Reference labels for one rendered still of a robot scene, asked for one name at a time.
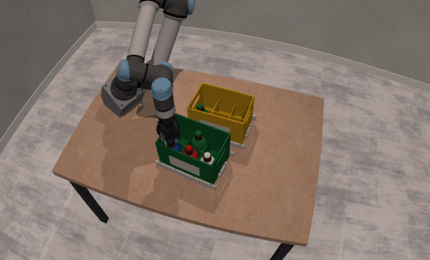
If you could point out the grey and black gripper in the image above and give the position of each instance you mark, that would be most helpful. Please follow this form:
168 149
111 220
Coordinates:
171 131

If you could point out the yellow divided crate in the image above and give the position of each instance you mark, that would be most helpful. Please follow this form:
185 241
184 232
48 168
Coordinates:
230 113

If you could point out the green plastic crate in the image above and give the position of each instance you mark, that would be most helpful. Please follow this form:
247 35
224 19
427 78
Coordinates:
218 145

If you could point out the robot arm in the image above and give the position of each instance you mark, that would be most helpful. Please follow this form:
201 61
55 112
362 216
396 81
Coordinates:
159 76

